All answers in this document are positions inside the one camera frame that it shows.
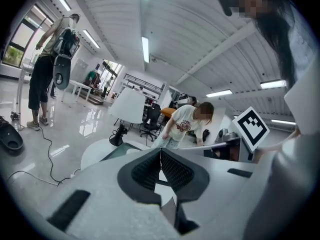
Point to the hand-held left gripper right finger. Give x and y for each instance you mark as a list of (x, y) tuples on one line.
[(180, 174)]

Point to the person's striped shirt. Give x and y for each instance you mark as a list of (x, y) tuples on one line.
[(303, 39)]

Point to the black framed window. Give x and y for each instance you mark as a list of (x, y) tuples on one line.
[(22, 36)]

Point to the white background shelving unit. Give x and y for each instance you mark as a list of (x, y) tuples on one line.
[(145, 86)]

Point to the person's head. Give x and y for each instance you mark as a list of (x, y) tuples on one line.
[(252, 1)]

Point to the round white side table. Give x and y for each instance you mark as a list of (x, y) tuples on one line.
[(95, 154)]

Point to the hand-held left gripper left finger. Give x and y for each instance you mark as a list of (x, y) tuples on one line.
[(142, 174)]

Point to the orange seat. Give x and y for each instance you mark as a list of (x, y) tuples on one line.
[(168, 112)]

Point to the black head-worn camera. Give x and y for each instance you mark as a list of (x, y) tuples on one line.
[(226, 1)]

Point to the clear backpack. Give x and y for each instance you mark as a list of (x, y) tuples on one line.
[(66, 44)]

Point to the grey gripper shell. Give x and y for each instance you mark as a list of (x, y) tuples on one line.
[(11, 136), (62, 71)]

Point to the person's right forearm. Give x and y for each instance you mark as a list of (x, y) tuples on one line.
[(280, 144)]

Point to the white shade table lamp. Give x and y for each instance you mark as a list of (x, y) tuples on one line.
[(127, 105)]

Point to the clothes rack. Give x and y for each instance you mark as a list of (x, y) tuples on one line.
[(92, 77)]

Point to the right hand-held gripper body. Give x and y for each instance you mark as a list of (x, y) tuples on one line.
[(251, 129)]

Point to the black office chair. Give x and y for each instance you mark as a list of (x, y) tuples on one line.
[(151, 120)]

